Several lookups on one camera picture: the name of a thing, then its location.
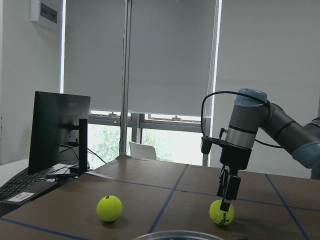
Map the black computer monitor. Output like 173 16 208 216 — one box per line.
28 91 91 174

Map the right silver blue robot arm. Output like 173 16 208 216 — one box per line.
217 88 320 212

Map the black keyboard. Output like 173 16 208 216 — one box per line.
0 167 52 201

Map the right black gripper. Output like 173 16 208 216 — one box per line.
217 147 252 212

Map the white wall box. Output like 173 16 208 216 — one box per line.
30 0 61 30

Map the clear tennis ball tube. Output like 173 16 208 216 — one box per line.
134 230 221 240

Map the black power adapter box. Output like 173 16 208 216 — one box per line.
0 181 61 217

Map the yellow tennis ball plain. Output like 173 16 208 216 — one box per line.
96 195 123 222

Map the white chair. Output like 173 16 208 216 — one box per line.
129 141 157 160

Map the yellow tennis ball with logo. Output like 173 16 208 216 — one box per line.
209 199 235 226

